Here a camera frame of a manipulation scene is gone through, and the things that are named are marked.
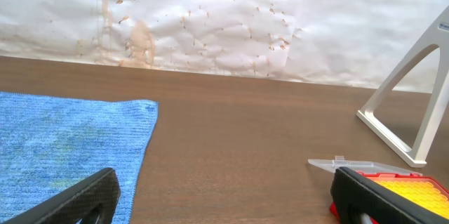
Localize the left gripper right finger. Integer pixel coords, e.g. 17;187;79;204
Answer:
330;166;449;224

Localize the red and yellow tip box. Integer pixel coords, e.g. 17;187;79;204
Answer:
307;155;449;224

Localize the blue cloth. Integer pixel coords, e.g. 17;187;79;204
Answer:
0;91;159;224

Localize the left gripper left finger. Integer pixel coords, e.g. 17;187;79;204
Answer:
0;167;122;224

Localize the white and blue stand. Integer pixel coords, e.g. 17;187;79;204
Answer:
356;5;449;169

